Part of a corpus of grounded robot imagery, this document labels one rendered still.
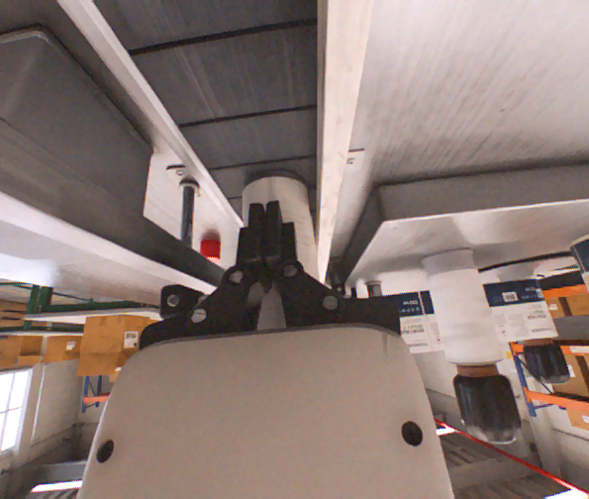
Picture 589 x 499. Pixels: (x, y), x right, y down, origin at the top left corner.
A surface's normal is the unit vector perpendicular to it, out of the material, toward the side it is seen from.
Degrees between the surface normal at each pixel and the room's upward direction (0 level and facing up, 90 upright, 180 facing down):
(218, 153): 0
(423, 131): 0
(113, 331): 90
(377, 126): 0
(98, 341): 91
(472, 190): 90
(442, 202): 90
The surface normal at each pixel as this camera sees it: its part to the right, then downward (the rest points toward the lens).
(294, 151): 0.09, 0.94
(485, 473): 0.11, -0.33
